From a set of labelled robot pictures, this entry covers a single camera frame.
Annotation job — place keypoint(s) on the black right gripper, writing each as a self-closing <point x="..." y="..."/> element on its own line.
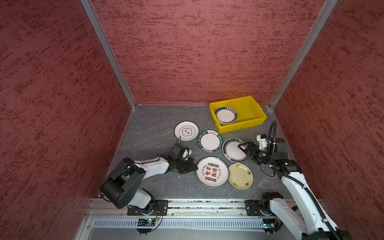
<point x="252" y="156"/>

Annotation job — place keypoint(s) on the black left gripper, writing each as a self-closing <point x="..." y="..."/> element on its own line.
<point x="190" y="168"/>

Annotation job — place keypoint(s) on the large white plate red characters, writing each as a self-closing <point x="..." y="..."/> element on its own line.
<point x="212" y="172"/>

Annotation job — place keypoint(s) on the cream yellow plate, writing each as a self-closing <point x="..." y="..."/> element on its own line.
<point x="240" y="176"/>

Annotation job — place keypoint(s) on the green rim hao shi plate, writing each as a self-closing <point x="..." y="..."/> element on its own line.
<point x="210" y="141"/>

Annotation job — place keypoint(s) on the white plate clover emblem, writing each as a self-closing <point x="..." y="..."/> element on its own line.
<point x="186" y="131"/>

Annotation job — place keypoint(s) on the green red rim plate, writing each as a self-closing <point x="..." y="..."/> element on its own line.
<point x="226" y="115"/>
<point x="232" y="152"/>

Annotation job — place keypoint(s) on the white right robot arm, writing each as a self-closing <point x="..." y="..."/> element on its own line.
<point x="307" y="220"/>

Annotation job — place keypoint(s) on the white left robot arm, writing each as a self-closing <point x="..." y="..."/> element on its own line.
<point x="122" y="185"/>

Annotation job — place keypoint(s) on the yellow plastic bin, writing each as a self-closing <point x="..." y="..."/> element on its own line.
<point x="245" y="110"/>

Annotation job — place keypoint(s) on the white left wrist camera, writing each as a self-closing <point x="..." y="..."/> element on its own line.
<point x="186" y="154"/>

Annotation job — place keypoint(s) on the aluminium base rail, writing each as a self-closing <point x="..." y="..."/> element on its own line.
<point x="189" y="214"/>

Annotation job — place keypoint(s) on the right aluminium corner post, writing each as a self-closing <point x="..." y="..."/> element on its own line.
<point x="317" y="26"/>

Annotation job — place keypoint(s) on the aluminium corner post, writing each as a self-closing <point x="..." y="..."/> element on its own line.
<point x="317" y="26"/>
<point x="97" y="26"/>

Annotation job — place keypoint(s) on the left aluminium corner post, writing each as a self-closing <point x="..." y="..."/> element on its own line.
<point x="97" y="26"/>

